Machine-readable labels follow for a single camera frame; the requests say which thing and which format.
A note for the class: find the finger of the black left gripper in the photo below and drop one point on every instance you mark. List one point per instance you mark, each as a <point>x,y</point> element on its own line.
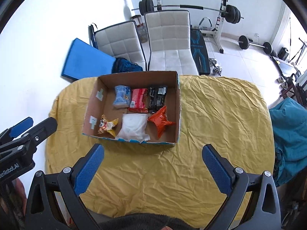
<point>39,133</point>

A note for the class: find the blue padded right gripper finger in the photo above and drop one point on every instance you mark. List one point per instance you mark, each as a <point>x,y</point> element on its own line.
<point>16,130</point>
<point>43,210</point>
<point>263,209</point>

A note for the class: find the yellow patterned snack bag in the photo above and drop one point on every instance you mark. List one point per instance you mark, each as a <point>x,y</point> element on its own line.
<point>106,126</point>

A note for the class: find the white soft pouch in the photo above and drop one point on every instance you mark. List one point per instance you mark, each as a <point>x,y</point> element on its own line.
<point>133,128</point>

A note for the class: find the light blue tissue pack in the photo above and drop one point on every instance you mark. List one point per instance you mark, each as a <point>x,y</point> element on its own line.
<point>123,96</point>

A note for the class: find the red snack packet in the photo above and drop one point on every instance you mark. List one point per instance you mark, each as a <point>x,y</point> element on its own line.
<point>138,101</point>

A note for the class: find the orange snack bag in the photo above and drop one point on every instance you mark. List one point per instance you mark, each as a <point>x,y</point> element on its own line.
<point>161,121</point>

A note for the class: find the black snack packet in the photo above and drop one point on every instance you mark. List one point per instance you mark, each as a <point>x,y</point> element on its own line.
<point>157,96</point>

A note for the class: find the open cardboard box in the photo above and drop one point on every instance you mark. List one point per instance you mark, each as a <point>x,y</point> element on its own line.
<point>103,95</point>

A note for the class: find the blue foam mat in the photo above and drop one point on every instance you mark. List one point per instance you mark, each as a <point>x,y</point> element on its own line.
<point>85,61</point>

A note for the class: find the teal bean bag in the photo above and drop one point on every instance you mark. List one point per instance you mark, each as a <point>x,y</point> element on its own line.
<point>289,129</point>

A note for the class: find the yellow tablecloth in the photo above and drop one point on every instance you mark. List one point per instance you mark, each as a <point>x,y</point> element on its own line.
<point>228,113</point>

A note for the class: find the dark blue knitted cloth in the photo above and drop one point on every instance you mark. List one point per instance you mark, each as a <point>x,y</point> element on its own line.
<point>122,65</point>

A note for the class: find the white padded chair left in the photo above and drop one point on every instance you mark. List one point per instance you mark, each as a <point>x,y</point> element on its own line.
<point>121,40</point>

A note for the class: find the white padded chair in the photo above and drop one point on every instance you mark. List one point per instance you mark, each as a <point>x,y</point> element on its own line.
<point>121,40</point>
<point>169,35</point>

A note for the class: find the dark wooden chair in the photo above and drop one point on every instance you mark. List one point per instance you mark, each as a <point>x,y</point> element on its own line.
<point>295,89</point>

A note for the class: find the black treadmill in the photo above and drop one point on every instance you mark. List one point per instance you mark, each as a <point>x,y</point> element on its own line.
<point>284,68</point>

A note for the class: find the chrome dumbbell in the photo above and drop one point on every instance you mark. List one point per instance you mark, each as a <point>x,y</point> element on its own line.
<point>217,69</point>

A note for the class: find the white padded chair right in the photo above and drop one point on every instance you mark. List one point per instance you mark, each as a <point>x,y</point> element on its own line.
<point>169,35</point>

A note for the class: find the floor barbell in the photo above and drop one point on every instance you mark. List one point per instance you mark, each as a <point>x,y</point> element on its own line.
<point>245,43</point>

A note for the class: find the black blue bench pad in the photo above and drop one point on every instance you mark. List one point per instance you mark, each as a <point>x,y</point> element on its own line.
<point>199,52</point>

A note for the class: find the white weight bench rack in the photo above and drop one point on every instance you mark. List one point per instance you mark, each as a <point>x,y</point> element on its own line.
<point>216,30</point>

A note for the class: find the barbell on rack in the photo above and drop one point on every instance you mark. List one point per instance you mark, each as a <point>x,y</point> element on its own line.
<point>231,13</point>

